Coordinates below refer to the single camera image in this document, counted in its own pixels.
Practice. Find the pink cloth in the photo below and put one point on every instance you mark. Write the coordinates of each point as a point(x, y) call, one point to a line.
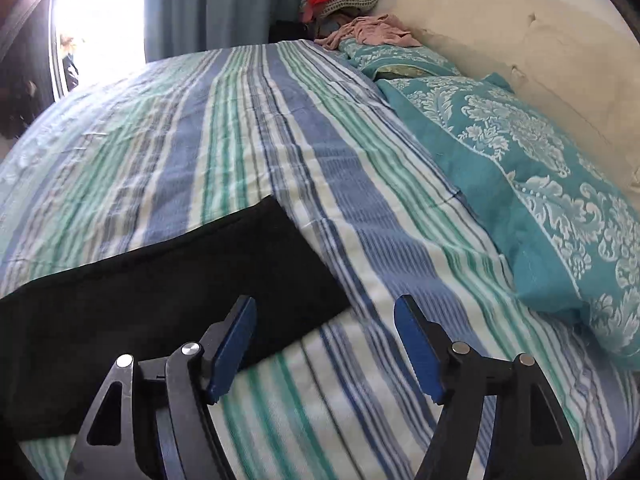
point(375, 30)

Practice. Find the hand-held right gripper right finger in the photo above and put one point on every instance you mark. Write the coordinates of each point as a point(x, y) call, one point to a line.
point(417, 355)

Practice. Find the dark cloth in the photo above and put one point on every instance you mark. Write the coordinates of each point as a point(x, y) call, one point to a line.
point(290, 30)

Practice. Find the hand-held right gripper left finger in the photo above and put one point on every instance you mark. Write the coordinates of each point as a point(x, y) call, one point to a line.
point(232, 350)

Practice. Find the small teal patterned pillow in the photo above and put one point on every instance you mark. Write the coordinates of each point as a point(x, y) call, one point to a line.
point(390, 57)

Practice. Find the clothes pile with red garment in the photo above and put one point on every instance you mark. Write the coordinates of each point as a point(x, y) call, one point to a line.
point(345, 2)

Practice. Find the large teal patterned pillow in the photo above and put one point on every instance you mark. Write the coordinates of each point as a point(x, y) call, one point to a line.
point(525, 185)

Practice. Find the dark hanging coats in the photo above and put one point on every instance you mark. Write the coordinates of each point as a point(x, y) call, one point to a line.
point(15, 105)

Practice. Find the blue curtain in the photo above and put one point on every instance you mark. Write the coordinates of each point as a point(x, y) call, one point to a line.
point(225, 5)

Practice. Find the black pants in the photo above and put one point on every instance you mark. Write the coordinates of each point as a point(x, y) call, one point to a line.
point(150, 300)

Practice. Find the striped bed sheet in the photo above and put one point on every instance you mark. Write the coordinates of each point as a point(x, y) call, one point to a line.
point(300, 160)

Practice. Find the cream headboard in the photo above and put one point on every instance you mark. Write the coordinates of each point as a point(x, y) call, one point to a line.
point(525, 35)

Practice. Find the hanging cloth by doorway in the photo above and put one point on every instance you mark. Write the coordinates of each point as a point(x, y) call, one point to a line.
point(70, 60)

